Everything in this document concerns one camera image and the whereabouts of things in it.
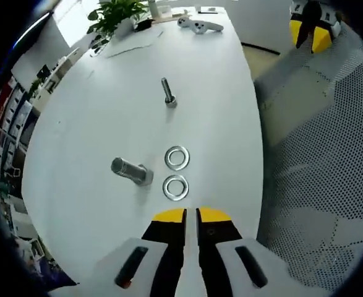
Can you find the potted green plant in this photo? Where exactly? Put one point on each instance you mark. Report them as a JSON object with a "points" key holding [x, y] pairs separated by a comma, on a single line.
{"points": [[116, 15]]}

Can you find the white paper sheet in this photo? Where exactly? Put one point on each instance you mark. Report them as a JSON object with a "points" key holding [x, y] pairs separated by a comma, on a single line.
{"points": [[131, 46]]}

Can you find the white mesh chair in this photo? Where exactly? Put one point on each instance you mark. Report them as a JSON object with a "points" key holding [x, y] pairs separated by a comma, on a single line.
{"points": [[323, 154]]}

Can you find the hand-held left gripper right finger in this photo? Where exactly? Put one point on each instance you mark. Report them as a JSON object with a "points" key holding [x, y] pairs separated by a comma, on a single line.
{"points": [[230, 256]]}

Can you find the white handheld controller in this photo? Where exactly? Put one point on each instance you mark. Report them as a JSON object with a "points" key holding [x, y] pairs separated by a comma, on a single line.
{"points": [[204, 27], [183, 22]]}

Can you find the white background counter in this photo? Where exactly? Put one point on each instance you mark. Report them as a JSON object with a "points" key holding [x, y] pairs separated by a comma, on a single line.
{"points": [[57, 74]]}

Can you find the large steel threaded stud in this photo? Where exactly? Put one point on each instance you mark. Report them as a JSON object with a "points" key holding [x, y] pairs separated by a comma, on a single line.
{"points": [[131, 171]]}

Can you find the steel washer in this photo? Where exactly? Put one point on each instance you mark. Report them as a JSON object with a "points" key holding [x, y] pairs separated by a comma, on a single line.
{"points": [[168, 158], [165, 188]]}

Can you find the flat black device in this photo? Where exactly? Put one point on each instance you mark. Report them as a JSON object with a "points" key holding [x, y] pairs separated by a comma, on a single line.
{"points": [[208, 12]]}

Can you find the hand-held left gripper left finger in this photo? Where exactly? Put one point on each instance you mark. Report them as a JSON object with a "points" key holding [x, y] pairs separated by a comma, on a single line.
{"points": [[131, 247]]}

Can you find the small counter plant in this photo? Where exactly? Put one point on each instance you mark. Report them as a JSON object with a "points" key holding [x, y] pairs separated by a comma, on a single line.
{"points": [[35, 86]]}

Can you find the small black counter monitor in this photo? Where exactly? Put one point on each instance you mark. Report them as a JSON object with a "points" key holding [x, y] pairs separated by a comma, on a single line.
{"points": [[43, 71]]}

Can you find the small steel threaded stud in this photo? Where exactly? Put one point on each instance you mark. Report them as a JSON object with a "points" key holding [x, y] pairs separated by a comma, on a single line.
{"points": [[168, 91]]}

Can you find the shelf with white bins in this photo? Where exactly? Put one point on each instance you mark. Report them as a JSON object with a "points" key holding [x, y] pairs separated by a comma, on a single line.
{"points": [[12, 123]]}

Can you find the small black device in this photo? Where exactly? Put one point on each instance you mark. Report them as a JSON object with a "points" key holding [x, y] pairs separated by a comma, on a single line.
{"points": [[144, 24]]}

